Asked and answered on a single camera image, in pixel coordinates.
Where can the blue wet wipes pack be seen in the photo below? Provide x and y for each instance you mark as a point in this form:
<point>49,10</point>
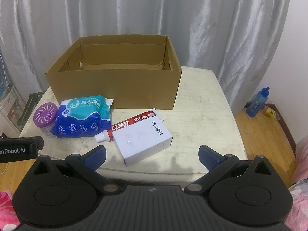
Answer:
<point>79,122</point>

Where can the brown cardboard box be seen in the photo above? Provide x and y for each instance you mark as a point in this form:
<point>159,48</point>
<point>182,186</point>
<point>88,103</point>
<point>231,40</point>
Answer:
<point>108,86</point>

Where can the white curtain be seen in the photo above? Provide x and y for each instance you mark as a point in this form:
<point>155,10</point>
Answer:
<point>144,9</point>

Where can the purple round air freshener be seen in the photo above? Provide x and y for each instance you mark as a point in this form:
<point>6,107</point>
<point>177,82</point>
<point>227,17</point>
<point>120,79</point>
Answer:
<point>44,115</point>

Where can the clear bottle with yellow label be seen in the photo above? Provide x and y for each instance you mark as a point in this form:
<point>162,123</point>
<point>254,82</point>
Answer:
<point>270,112</point>

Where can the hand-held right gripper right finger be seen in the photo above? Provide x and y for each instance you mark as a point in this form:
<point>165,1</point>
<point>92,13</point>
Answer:
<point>206,158</point>

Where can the dark green rack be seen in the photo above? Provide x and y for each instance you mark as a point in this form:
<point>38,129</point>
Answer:
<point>31,103</point>

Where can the white water dispenser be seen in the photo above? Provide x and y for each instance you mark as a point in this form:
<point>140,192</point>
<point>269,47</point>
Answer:
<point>9,115</point>

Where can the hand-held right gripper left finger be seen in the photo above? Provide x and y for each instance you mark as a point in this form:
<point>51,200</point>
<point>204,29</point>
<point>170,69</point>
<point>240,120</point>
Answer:
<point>98,157</point>

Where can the red toothpaste tube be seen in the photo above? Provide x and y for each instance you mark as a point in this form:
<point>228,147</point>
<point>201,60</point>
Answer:
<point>125,124</point>

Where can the white rectangular box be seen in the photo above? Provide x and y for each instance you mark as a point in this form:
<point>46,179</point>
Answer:
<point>142,142</point>

